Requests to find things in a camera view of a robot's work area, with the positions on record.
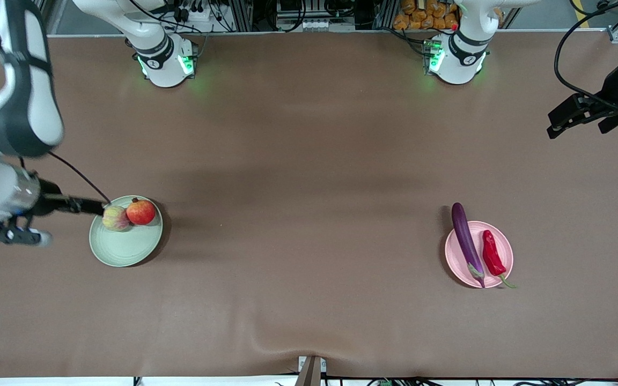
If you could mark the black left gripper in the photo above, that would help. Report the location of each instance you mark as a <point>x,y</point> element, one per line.
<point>613,87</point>

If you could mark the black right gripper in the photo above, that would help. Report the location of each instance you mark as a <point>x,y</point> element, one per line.
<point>50,200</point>

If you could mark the yellow pink peach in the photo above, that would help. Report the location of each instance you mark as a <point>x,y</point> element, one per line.
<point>116,220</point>

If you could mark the red pomegranate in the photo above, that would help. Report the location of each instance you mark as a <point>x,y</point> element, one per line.
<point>141,213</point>

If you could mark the red chili pepper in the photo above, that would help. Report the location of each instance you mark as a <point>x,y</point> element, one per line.
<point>492,254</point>

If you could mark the long purple eggplant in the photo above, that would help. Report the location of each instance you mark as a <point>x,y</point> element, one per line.
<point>464,236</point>

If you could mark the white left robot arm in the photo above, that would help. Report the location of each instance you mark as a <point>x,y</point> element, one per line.
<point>459,53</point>

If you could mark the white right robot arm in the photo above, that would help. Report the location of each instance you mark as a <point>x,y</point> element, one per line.
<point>41,112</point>

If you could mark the pale green round plate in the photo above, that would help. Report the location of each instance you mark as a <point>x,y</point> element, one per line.
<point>126,246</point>

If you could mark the pink round plate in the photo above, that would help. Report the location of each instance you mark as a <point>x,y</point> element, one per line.
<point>456,252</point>

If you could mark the white power strip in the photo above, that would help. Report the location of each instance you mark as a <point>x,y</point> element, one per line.
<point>196,10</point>

